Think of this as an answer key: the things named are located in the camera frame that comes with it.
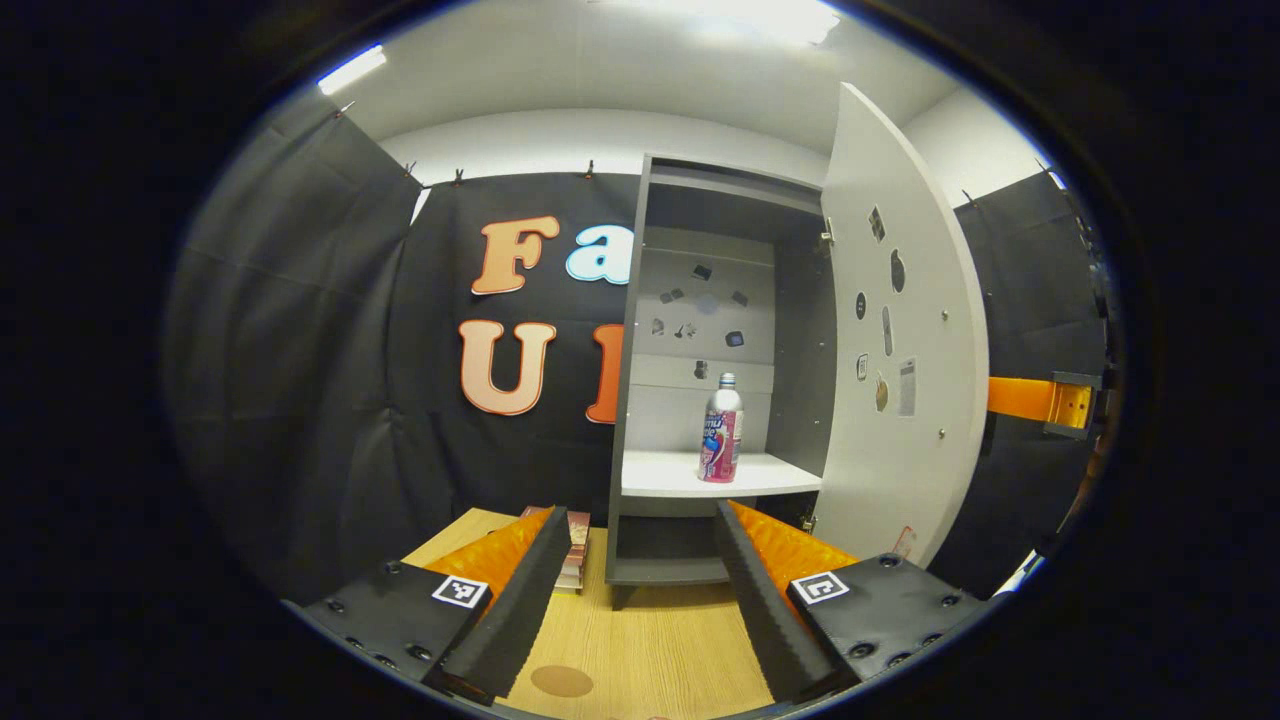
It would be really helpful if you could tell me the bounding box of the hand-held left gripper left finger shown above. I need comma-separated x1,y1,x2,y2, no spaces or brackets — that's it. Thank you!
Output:
283,505,573,706

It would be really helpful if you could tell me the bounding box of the ceiling light strip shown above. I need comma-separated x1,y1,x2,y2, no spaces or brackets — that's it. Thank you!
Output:
318,43,389,97

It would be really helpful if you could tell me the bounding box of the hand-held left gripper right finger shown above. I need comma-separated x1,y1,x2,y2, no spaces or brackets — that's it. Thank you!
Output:
715,500,991,706

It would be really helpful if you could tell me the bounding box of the light grey cabinet door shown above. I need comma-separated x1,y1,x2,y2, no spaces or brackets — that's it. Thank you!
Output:
805,82,991,569

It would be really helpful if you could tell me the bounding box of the silver bottle with pink label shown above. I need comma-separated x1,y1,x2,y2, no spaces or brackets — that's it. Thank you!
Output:
698,372,745,485

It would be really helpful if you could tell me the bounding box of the black backdrop cloth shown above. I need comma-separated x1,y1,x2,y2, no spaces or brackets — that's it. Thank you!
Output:
165,95,1111,606

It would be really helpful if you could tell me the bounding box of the dark grey cabinet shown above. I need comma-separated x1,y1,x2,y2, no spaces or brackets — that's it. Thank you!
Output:
605,153,839,611

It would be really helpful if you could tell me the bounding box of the round brown coaster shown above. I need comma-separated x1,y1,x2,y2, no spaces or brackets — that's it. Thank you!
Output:
530,665,595,699

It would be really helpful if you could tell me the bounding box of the white cabinet shelf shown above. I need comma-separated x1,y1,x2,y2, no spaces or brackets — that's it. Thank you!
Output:
620,450,823,499

